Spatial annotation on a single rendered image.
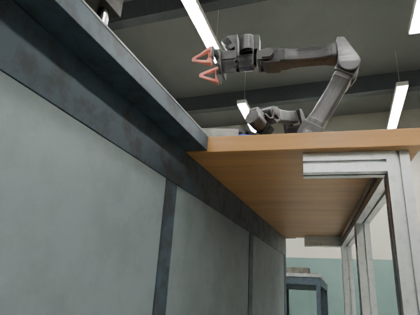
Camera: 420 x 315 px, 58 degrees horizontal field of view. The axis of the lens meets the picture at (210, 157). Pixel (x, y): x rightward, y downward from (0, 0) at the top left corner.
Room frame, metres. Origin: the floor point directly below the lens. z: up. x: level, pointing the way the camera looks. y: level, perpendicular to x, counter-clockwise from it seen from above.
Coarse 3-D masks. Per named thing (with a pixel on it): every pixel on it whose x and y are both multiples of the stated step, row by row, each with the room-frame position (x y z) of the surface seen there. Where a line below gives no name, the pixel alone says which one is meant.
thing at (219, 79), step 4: (212, 68) 1.17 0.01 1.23; (216, 68) 1.16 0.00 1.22; (204, 72) 1.17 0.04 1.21; (208, 72) 1.17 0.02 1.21; (212, 72) 1.18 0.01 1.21; (216, 72) 1.11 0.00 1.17; (220, 72) 1.11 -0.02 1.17; (200, 76) 1.18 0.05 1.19; (204, 76) 1.17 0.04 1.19; (216, 76) 1.16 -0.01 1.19; (220, 76) 1.13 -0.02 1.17; (208, 80) 1.17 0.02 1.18; (212, 80) 1.17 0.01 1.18; (216, 80) 1.16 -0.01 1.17; (220, 80) 1.15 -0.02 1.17
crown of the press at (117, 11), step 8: (88, 0) 1.50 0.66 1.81; (96, 0) 1.50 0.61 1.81; (104, 0) 1.50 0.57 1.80; (112, 0) 1.54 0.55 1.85; (120, 0) 1.59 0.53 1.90; (96, 8) 1.56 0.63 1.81; (112, 8) 1.55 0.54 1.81; (120, 8) 1.60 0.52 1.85; (112, 16) 1.61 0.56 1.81; (120, 16) 1.61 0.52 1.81
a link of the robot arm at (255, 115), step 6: (252, 108) 1.25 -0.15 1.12; (258, 108) 1.25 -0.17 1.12; (276, 108) 1.29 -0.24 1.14; (252, 114) 1.24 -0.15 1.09; (258, 114) 1.23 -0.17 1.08; (264, 114) 1.27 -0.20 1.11; (276, 114) 1.29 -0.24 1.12; (246, 120) 1.26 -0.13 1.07; (252, 120) 1.24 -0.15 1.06; (258, 120) 1.24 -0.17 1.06; (264, 120) 1.26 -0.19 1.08; (270, 120) 1.30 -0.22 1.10; (276, 120) 1.30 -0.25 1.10; (252, 126) 1.26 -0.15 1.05; (258, 126) 1.26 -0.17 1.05; (264, 126) 1.27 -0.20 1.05
